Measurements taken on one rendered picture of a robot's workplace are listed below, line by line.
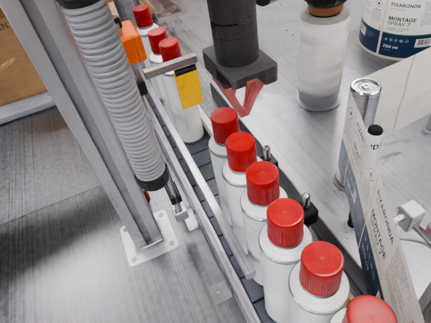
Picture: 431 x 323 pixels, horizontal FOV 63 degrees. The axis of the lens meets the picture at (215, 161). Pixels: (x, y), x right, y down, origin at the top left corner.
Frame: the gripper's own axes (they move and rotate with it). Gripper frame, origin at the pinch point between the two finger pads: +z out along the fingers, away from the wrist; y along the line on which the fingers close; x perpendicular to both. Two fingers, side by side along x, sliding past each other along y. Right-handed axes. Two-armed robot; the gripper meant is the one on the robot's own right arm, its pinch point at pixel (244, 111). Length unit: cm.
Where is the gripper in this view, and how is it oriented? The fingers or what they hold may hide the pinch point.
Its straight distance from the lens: 53.7
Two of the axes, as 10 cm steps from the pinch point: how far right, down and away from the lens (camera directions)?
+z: 1.5, 7.0, 7.0
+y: -4.0, -6.1, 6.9
